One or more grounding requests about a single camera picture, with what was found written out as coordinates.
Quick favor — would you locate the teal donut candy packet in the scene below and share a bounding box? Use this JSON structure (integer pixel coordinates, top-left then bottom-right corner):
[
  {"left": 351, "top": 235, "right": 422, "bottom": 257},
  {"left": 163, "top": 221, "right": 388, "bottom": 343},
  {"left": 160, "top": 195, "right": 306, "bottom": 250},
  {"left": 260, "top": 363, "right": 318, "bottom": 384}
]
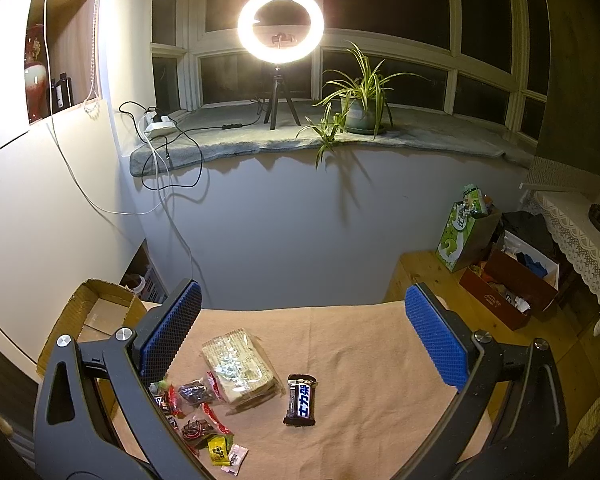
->
[{"left": 148, "top": 379, "right": 171, "bottom": 396}]

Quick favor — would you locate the dark pastry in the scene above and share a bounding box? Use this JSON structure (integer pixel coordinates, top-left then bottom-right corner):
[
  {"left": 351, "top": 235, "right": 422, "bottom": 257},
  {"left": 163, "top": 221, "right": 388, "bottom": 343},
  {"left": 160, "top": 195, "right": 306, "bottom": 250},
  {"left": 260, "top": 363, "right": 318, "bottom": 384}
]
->
[{"left": 178, "top": 373, "right": 222, "bottom": 406}]

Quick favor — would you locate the yellow candy packet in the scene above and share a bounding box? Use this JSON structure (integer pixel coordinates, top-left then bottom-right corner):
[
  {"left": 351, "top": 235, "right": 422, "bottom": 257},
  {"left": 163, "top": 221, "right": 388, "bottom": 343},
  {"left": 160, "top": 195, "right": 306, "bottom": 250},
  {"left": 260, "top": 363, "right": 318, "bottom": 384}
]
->
[{"left": 207, "top": 434, "right": 233, "bottom": 467}]

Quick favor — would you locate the pink white candy packet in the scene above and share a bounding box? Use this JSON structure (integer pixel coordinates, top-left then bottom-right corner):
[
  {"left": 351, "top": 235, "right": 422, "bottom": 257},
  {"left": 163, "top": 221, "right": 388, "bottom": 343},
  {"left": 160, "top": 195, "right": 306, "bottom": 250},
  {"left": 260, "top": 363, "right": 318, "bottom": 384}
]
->
[{"left": 221, "top": 443, "right": 249, "bottom": 476}]

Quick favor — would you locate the packaged sliced bread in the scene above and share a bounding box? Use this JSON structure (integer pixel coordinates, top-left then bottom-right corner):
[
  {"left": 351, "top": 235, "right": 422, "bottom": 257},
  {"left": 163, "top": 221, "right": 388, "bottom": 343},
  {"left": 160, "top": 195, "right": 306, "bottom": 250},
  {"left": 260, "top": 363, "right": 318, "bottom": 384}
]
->
[{"left": 201, "top": 328, "right": 285, "bottom": 413}]

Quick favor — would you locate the dark Snickers bar Japanese label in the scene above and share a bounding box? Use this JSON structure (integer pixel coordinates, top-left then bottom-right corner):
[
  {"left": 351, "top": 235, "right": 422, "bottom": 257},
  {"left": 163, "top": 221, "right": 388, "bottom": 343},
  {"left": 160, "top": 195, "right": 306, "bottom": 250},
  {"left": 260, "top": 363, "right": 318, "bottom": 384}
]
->
[{"left": 283, "top": 374, "right": 317, "bottom": 427}]

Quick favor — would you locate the brown Snickers bar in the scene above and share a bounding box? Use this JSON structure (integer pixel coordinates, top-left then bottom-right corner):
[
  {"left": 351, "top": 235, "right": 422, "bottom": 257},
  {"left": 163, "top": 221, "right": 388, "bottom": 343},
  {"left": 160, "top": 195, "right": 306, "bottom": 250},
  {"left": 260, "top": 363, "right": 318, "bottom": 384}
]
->
[{"left": 152, "top": 393, "right": 178, "bottom": 428}]

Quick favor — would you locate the cardboard box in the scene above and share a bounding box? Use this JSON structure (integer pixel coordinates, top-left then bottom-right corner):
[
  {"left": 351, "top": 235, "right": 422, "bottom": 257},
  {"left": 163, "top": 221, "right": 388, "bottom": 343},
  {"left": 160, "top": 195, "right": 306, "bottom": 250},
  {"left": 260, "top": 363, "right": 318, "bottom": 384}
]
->
[{"left": 35, "top": 277, "right": 150, "bottom": 378}]

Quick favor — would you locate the red storage box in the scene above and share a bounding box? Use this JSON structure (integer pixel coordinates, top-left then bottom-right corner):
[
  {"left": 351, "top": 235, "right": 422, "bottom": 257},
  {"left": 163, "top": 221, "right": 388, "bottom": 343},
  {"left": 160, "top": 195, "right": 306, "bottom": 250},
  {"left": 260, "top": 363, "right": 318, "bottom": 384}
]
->
[{"left": 460, "top": 230, "right": 560, "bottom": 330}]

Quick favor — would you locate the lace covered side table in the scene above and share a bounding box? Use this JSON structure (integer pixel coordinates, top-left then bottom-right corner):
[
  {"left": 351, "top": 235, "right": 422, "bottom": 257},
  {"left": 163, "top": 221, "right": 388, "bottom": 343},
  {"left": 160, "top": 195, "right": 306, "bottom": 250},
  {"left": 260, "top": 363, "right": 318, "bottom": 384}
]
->
[{"left": 521, "top": 156, "right": 600, "bottom": 337}]

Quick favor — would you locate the green white gift bag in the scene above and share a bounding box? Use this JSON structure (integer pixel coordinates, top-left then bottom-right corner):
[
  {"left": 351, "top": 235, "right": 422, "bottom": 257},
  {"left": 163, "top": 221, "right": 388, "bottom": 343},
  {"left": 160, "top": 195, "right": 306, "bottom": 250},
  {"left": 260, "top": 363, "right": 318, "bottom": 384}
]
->
[{"left": 436, "top": 183, "right": 502, "bottom": 272}]

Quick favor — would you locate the white power strip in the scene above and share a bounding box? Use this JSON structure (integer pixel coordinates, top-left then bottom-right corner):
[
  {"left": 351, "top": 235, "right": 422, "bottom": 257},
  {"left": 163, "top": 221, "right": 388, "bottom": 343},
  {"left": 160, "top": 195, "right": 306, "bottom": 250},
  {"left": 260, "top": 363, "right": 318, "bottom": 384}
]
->
[{"left": 143, "top": 110, "right": 176, "bottom": 140}]

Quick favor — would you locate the potted spider plant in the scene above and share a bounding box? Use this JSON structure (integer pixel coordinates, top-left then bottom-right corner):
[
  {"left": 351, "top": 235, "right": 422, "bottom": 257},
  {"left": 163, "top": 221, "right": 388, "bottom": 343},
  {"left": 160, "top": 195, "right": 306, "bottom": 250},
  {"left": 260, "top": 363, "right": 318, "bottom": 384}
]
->
[{"left": 296, "top": 41, "right": 426, "bottom": 169}]

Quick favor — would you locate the red ceramic vase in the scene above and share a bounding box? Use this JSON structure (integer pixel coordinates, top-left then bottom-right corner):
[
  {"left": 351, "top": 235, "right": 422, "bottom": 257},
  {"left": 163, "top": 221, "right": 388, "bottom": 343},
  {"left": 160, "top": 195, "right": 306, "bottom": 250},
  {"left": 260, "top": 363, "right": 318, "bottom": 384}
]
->
[{"left": 24, "top": 24, "right": 48, "bottom": 122}]

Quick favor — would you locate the white cable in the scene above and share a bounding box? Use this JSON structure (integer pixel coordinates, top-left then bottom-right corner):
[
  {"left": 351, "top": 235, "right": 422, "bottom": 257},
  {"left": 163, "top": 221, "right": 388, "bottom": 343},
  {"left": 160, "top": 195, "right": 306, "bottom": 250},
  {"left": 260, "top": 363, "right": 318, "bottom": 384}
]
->
[{"left": 40, "top": 0, "right": 168, "bottom": 218}]

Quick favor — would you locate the black cable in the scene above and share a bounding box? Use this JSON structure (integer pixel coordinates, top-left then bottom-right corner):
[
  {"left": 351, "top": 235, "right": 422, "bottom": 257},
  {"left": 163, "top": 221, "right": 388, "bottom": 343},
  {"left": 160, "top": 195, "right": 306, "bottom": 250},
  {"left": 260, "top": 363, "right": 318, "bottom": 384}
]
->
[{"left": 116, "top": 98, "right": 282, "bottom": 193}]

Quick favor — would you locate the wooden wall shelf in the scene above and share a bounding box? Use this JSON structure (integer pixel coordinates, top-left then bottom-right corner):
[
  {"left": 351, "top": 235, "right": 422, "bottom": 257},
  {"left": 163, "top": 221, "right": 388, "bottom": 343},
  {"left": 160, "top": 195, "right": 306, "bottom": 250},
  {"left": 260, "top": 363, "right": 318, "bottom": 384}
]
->
[{"left": 24, "top": 0, "right": 100, "bottom": 122}]

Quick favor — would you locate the ring light on tripod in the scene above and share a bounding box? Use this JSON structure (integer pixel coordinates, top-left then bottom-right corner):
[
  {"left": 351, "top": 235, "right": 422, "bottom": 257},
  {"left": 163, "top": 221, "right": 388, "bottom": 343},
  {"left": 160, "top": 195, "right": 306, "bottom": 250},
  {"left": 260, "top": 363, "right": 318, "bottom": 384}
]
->
[{"left": 237, "top": 0, "right": 325, "bottom": 130}]

